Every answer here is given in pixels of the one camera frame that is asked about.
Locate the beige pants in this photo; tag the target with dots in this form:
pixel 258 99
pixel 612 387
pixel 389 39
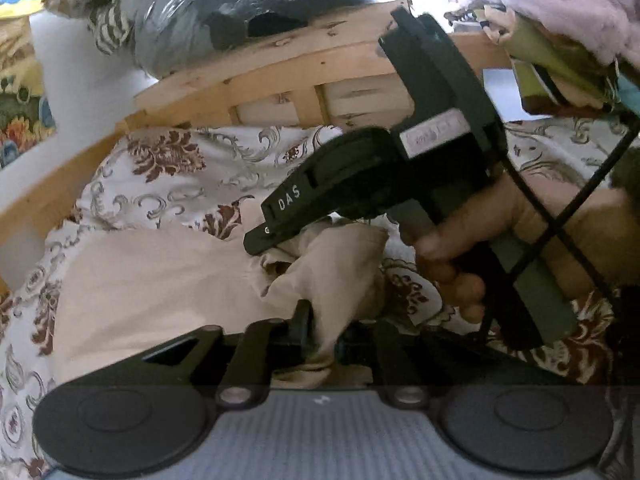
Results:
pixel 150 285

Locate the person's right forearm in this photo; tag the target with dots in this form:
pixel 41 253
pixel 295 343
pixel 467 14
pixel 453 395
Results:
pixel 590 230

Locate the person's right hand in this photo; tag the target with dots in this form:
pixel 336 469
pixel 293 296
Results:
pixel 465 240

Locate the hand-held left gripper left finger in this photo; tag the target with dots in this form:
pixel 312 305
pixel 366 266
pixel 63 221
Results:
pixel 302 327

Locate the floral patterned bedsheet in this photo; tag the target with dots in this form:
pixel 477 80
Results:
pixel 200 180

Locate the plastic-wrapped clothes bundle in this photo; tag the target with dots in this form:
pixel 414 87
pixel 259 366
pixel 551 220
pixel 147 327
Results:
pixel 200 5

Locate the teal cloth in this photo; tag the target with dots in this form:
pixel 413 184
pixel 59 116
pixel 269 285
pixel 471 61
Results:
pixel 631 92

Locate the wooden bed frame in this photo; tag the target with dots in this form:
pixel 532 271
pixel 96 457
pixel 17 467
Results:
pixel 300 80

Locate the black white striped cloth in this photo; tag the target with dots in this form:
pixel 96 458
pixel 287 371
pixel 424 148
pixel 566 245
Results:
pixel 112 27

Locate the colourful wall poster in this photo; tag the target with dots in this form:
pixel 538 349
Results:
pixel 22 110

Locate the olive green folded cloth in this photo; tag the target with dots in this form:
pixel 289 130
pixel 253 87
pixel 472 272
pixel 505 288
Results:
pixel 555 65

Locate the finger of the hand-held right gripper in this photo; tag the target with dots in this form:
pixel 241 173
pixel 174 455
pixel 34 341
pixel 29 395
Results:
pixel 265 239

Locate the lavender fluffy blanket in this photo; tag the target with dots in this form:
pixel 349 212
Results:
pixel 570 0

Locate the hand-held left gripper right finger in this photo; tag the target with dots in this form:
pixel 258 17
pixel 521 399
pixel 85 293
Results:
pixel 342 349

